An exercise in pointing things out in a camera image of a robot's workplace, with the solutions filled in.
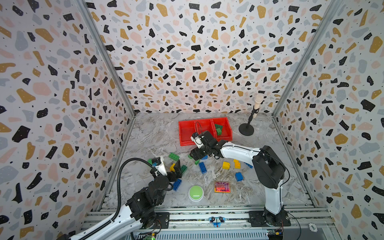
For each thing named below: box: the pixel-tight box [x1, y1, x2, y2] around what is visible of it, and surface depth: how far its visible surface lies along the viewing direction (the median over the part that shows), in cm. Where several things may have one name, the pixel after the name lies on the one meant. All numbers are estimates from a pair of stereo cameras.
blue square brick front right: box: [235, 172, 244, 182], surface depth 91 cm
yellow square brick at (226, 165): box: [222, 161, 231, 170], surface depth 94 cm
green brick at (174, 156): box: [168, 152, 180, 162], surface depth 97 cm
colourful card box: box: [214, 181, 231, 193], surface depth 85 cm
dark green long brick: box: [215, 124, 223, 136], surface depth 111 cm
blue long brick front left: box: [173, 179, 182, 192], surface depth 86 cm
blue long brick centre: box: [199, 162, 208, 174], surface depth 93 cm
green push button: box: [188, 185, 205, 202], surface depth 82 cm
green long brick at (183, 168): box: [181, 165, 188, 174], surface depth 91 cm
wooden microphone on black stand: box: [239, 94, 264, 136], surface depth 113 cm
